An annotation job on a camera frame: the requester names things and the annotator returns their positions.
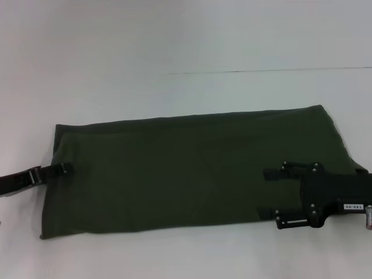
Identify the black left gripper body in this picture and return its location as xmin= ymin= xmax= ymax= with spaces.
xmin=0 ymin=165 xmax=42 ymax=198

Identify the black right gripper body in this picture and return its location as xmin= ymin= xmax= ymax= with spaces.
xmin=301 ymin=162 xmax=372 ymax=231

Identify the dark green FREE t-shirt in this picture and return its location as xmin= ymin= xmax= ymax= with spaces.
xmin=39 ymin=104 xmax=369 ymax=233

